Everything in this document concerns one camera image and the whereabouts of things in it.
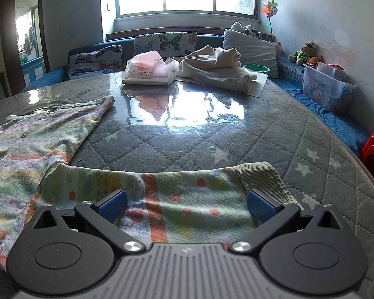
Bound blue sofa bench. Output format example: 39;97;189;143
21;33;371;156

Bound grey plain pillow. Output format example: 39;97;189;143
223;29;279;78

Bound black and white plush toy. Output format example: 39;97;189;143
230;22;263;40

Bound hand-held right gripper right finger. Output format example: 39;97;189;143
231;189;350;254

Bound colourful patterned children's shirt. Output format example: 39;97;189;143
0;96;116;256

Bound cream cloth garment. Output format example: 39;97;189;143
171;45;258;94

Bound teddy bear toy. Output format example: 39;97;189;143
288;41;319;67

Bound colourful patterned children's pants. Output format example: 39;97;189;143
0;161;303;271

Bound green plastic bowl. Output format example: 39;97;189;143
242;64;271;75

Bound butterfly print pillow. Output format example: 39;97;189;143
67;44;123;80
133;32;197;63

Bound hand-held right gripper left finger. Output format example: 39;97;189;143
25;189;147;254

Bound clear plastic storage box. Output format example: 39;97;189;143
302;61;358;114

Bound colourful pinwheel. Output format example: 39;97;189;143
261;0;279;42

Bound white plastic bag package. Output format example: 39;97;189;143
122;50;180;86

